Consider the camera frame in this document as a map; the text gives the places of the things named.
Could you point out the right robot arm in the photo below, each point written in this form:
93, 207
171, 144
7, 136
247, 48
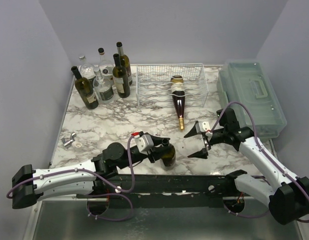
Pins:
285, 194

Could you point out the clear bottle dark label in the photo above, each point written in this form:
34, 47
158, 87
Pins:
102, 87

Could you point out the translucent plastic storage box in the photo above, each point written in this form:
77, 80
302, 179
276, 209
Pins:
244, 81

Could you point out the clear bottle green label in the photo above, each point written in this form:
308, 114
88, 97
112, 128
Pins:
86, 69

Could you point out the aluminium frame rail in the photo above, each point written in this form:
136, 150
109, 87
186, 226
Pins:
35, 213

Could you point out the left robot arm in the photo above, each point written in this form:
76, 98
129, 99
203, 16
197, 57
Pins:
30, 186

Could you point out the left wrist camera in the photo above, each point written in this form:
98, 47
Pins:
143, 142

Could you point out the dark green wine bottle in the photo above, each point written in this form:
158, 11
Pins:
124, 61

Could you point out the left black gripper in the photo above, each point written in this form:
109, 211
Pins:
157, 153

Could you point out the clear bottle white label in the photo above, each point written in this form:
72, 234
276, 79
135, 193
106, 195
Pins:
106, 66

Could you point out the red wine bottle gold cap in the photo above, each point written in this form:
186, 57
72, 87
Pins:
178, 98

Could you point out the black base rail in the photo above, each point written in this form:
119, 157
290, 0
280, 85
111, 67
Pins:
187, 191

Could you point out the small metal clamp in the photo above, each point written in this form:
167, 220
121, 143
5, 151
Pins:
67, 142

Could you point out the white wire wine rack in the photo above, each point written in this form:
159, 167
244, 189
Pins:
154, 87

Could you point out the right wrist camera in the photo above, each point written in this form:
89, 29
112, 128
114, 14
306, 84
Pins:
203, 127

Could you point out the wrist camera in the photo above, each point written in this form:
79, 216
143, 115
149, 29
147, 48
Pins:
203, 127
143, 142

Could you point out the green bottle black neck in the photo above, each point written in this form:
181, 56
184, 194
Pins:
120, 77

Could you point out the green bottle silver neck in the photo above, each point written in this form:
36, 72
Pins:
168, 160

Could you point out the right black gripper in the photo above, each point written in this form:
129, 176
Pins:
206, 141

